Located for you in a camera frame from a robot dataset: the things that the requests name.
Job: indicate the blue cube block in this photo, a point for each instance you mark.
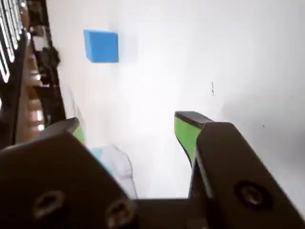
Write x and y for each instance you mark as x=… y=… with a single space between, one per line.
x=102 y=46

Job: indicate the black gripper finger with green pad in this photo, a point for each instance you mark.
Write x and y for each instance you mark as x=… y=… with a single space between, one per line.
x=47 y=171
x=233 y=167

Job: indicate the teal whale-shaped bin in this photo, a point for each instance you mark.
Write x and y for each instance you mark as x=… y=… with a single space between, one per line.
x=116 y=164

